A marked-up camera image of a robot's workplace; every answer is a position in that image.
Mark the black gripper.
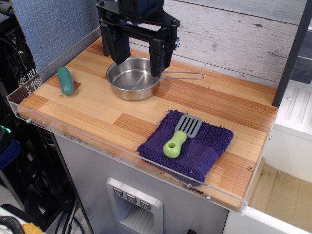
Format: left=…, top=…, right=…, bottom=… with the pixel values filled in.
left=97, top=0, right=180, bottom=77

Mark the white toy sink unit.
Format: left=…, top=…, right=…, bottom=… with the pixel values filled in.
left=224, top=80, right=312, bottom=234

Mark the green handled grey spatula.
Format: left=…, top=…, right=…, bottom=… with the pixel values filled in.
left=163, top=114, right=203, bottom=159

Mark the grey toy fridge cabinet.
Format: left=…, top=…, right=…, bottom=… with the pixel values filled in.
left=56, top=136, right=228, bottom=234

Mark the purple towel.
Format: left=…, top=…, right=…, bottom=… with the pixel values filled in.
left=137, top=110, right=234, bottom=182

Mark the silver dispenser panel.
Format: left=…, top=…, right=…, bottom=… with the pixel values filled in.
left=106, top=177, right=164, bottom=234

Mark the steel pot with handle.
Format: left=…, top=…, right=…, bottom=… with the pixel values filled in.
left=106, top=57, right=205, bottom=101

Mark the green toy cucumber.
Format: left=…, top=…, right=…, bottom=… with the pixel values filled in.
left=57, top=66, right=74, bottom=95

